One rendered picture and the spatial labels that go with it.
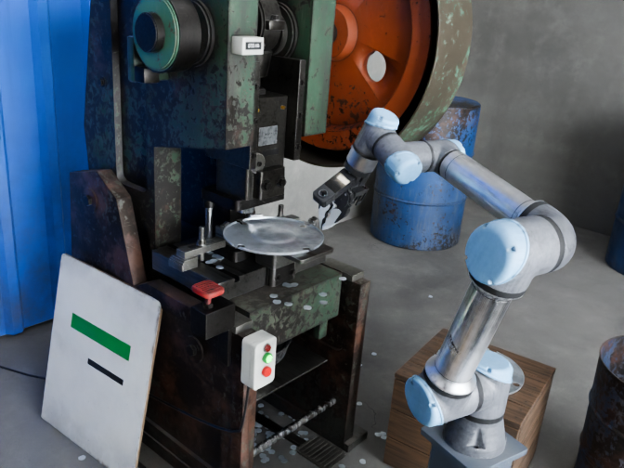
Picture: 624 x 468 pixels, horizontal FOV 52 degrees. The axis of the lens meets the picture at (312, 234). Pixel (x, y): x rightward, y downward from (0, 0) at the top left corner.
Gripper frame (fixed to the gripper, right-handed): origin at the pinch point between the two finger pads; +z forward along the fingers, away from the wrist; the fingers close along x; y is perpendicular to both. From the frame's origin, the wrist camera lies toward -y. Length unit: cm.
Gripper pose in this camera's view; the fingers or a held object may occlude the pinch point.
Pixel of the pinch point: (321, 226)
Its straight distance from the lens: 170.9
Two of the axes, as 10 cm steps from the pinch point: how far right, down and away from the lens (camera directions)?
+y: 6.1, -2.5, 7.5
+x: -6.9, -6.4, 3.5
